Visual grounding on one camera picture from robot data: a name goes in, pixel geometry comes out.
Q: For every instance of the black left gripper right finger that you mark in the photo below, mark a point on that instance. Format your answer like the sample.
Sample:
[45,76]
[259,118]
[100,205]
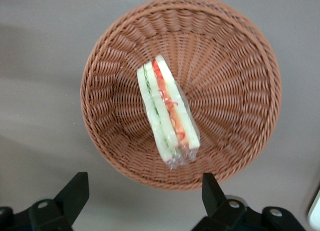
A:
[220,211]

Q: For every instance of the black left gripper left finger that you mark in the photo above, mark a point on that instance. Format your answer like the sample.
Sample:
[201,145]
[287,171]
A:
[62,208]

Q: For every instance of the plastic-wrapped triangle sandwich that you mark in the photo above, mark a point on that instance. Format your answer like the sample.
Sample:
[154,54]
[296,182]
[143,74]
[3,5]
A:
[162,108]

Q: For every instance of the white plastic tray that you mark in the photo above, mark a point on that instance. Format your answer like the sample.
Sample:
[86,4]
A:
[315,211]

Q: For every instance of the round brown wicker basket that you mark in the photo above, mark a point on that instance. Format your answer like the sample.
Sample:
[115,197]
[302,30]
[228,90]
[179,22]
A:
[225,91]

